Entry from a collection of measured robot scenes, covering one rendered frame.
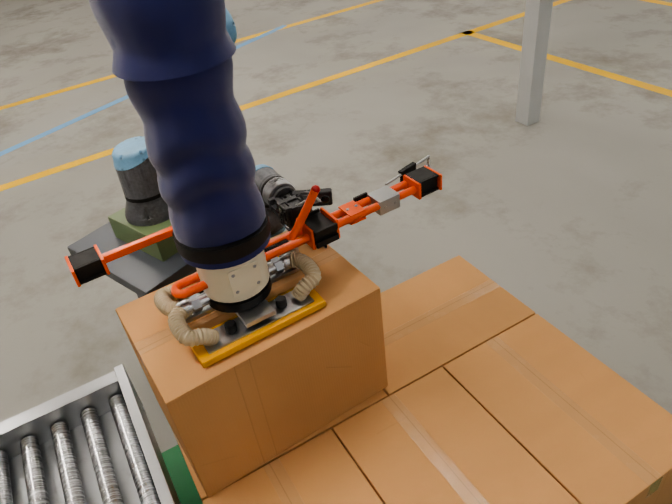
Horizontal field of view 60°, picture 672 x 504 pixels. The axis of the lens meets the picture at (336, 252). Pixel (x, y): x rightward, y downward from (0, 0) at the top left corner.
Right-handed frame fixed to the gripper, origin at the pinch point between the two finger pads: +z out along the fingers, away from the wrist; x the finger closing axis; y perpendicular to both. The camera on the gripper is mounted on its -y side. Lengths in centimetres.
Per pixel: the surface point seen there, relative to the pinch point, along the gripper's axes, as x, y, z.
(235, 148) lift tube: 34.4, 22.7, 8.8
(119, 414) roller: -53, 67, -24
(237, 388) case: -20.6, 39.1, 17.7
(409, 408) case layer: -53, -5, 27
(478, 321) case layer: -53, -45, 14
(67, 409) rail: -50, 80, -34
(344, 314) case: -15.7, 7.2, 17.2
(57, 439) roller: -53, 86, -27
